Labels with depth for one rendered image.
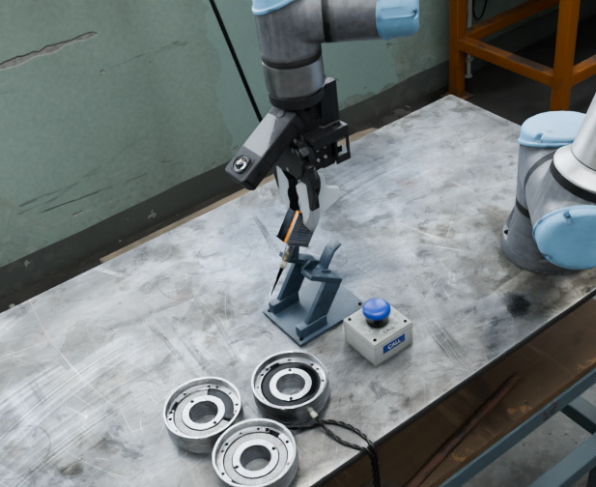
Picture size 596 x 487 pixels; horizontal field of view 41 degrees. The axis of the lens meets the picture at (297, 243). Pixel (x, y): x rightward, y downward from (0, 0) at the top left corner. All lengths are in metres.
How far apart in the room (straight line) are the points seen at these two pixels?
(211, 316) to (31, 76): 1.40
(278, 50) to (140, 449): 0.55
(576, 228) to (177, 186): 1.99
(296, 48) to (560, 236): 0.42
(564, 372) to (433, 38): 2.13
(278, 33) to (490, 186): 0.65
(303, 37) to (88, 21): 1.62
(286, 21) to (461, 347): 0.52
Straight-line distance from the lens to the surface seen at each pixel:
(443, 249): 1.34
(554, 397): 1.48
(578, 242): 1.10
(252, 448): 1.05
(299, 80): 0.98
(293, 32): 0.95
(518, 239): 1.29
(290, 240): 1.11
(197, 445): 1.06
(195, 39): 2.71
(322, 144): 1.04
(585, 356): 1.53
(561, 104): 3.04
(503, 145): 1.60
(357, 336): 1.14
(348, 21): 0.95
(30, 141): 2.58
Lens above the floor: 1.64
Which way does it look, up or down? 38 degrees down
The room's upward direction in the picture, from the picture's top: 8 degrees counter-clockwise
